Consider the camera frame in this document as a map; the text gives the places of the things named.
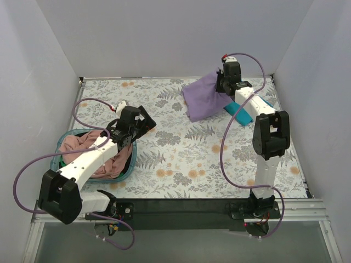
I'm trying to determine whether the purple t shirt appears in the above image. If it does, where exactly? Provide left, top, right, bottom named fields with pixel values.
left=182, top=71, right=232, bottom=122

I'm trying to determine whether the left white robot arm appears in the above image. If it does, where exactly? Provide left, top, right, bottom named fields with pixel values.
left=38, top=106, right=156, bottom=224

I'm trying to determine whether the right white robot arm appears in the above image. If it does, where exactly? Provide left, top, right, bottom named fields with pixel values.
left=216, top=56, right=290, bottom=218

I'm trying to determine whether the folded teal t shirt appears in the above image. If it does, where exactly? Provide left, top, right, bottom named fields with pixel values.
left=217, top=95, right=276, bottom=127

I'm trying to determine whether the pink t shirt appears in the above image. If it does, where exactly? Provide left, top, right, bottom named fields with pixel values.
left=58, top=130, right=133, bottom=179

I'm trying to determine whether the green garment in basket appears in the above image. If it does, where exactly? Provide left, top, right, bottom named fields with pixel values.
left=59, top=160, right=66, bottom=168

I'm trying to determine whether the teal plastic basket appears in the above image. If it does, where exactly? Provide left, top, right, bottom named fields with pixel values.
left=49, top=128, right=138, bottom=184

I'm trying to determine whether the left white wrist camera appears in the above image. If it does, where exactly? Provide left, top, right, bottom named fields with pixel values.
left=110, top=100, right=128, bottom=115

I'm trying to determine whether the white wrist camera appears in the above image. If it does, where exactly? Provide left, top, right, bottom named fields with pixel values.
left=221, top=54, right=237, bottom=63
left=110, top=100, right=128, bottom=115

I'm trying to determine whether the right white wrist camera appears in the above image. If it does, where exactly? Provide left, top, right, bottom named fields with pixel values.
left=221, top=54, right=237, bottom=63

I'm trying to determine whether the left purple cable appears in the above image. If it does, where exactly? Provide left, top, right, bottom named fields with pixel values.
left=13, top=98, right=136, bottom=250

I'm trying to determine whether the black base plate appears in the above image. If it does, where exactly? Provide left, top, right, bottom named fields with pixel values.
left=84, top=197, right=281, bottom=231

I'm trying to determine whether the aluminium frame rail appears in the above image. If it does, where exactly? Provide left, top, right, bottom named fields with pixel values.
left=23, top=198, right=342, bottom=262

